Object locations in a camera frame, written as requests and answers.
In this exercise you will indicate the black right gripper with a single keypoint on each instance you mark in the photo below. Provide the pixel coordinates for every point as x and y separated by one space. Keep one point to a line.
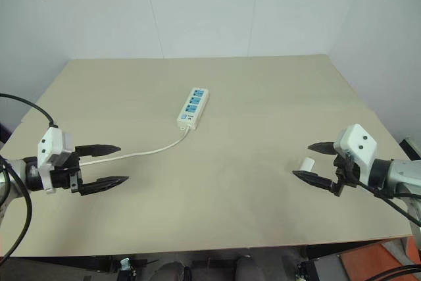
343 170

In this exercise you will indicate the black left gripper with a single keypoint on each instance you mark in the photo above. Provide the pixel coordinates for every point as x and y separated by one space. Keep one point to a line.
62 175

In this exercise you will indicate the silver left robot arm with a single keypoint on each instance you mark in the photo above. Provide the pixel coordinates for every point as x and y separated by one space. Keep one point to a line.
18 172

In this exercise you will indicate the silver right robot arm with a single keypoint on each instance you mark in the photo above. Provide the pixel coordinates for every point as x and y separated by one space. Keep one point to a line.
398 175

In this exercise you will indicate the small white plug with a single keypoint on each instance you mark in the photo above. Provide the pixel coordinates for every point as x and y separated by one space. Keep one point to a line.
308 164

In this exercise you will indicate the white blue power strip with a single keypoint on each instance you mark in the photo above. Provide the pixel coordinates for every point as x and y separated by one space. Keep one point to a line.
193 108

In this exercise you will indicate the dark rounded shape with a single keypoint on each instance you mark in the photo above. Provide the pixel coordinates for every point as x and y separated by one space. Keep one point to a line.
174 268

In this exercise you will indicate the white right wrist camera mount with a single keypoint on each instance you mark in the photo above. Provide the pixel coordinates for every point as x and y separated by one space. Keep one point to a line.
356 144

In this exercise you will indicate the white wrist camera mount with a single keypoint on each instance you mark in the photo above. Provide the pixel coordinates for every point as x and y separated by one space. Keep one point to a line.
356 144
51 144

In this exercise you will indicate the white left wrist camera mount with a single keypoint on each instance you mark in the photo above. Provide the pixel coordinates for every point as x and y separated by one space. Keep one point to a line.
51 144

